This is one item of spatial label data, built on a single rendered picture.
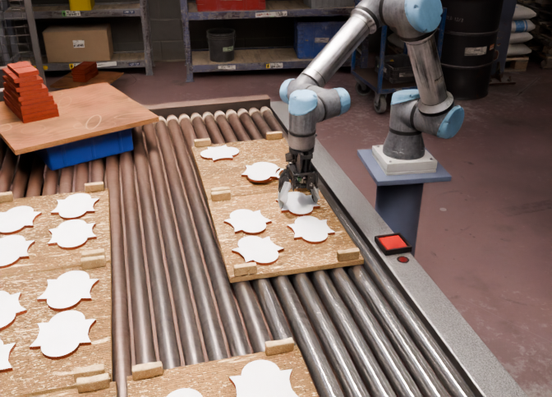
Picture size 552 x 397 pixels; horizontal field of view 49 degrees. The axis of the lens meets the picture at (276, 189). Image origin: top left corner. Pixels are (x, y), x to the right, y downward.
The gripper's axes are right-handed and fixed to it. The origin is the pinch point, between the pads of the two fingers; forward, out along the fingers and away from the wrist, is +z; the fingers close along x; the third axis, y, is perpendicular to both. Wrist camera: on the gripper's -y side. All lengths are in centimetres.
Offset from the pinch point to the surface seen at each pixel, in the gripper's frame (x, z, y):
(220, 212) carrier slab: -23.0, 0.9, -1.2
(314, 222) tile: 1.5, -0.7, 12.0
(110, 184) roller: -55, 4, -30
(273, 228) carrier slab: -9.8, 0.3, 10.8
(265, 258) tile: -15.6, -1.6, 26.2
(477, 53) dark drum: 248, 70, -307
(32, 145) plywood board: -77, -8, -40
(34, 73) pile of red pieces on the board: -76, -23, -65
